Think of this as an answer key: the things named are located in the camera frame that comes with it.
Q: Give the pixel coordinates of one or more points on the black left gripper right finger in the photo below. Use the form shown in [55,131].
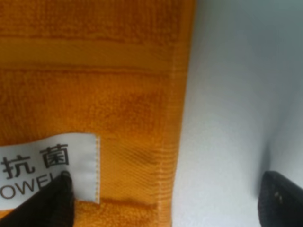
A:
[280,201]

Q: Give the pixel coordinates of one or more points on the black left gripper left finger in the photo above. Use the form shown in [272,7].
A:
[52,206]

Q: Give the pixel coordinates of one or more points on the orange towel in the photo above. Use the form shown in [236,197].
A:
[114,68]

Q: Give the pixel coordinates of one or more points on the white towel label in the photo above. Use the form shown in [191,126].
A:
[26,168]

